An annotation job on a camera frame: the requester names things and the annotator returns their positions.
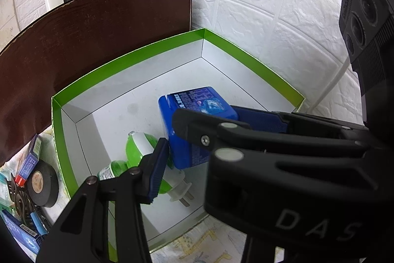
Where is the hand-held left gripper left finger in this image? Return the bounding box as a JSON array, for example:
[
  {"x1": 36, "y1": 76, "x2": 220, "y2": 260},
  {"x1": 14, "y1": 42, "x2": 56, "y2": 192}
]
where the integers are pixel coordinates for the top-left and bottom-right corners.
[{"x1": 35, "y1": 137, "x2": 170, "y2": 263}]

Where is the teal packet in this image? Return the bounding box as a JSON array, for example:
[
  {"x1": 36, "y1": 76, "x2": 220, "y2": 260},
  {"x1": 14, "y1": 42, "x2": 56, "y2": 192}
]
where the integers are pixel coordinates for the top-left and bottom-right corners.
[{"x1": 0, "y1": 170, "x2": 13, "y2": 209}]

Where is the black tape roll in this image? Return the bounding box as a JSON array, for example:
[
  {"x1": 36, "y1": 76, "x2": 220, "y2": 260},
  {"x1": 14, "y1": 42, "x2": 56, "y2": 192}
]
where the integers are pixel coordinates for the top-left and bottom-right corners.
[{"x1": 25, "y1": 159, "x2": 60, "y2": 208}]

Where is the green and white cardboard box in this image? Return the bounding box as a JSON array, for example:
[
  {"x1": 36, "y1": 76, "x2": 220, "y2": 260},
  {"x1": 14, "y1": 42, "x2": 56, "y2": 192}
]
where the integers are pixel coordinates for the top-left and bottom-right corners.
[{"x1": 51, "y1": 28, "x2": 306, "y2": 254}]

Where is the white cable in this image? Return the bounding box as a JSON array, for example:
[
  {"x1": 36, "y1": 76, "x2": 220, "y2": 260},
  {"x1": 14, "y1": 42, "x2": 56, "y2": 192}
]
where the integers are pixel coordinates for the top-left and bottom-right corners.
[{"x1": 307, "y1": 55, "x2": 354, "y2": 116}]

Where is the dark brown wooden board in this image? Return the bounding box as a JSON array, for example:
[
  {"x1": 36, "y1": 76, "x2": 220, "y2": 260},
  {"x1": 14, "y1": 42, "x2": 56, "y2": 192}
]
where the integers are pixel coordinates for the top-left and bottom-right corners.
[{"x1": 0, "y1": 0, "x2": 193, "y2": 165}]

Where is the black hair clip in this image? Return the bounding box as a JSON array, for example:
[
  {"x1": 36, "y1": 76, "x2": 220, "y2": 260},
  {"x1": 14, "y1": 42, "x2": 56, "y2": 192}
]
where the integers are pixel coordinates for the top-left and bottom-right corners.
[{"x1": 5, "y1": 176, "x2": 35, "y2": 222}]

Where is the light blue clip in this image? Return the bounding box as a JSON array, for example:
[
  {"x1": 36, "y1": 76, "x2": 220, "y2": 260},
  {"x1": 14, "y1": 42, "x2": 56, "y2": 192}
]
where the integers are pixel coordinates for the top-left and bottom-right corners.
[{"x1": 30, "y1": 210, "x2": 49, "y2": 236}]

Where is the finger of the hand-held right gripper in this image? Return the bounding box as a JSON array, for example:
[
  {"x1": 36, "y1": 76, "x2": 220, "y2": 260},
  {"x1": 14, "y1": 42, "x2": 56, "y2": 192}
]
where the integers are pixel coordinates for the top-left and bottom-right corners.
[
  {"x1": 237, "y1": 106, "x2": 370, "y2": 140},
  {"x1": 172, "y1": 109, "x2": 385, "y2": 159}
]

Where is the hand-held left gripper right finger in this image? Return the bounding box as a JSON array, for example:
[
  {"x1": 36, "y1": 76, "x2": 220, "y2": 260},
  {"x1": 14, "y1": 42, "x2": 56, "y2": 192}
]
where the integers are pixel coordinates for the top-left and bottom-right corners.
[{"x1": 241, "y1": 235, "x2": 279, "y2": 263}]

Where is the small blue and red box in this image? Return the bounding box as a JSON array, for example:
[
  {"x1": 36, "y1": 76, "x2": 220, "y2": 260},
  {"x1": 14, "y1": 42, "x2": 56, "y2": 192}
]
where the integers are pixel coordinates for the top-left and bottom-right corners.
[{"x1": 15, "y1": 135, "x2": 43, "y2": 187}]

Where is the green plug-in mosquito repellent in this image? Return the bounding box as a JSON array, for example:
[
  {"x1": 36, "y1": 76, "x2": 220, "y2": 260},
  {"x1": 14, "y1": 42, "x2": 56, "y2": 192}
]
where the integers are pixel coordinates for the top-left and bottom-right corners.
[{"x1": 97, "y1": 130, "x2": 195, "y2": 208}]

